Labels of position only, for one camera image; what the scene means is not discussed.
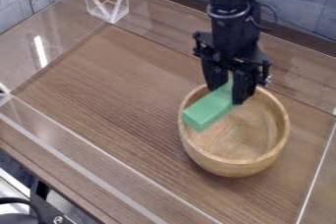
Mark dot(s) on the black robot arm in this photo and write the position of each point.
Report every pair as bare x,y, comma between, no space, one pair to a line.
233,9

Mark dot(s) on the clear acrylic corner bracket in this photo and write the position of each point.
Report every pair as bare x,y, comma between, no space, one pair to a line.
108,11

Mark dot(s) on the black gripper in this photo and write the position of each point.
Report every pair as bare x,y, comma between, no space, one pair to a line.
228,50

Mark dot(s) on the wooden bowl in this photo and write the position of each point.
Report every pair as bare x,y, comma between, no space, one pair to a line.
243,142

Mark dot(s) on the clear acrylic tray wall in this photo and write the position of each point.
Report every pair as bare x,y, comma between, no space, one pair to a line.
89,96

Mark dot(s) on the black table frame bracket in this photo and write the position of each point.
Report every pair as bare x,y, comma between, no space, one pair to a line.
25,206

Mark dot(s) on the green stick block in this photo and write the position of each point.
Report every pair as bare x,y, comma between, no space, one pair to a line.
208,108

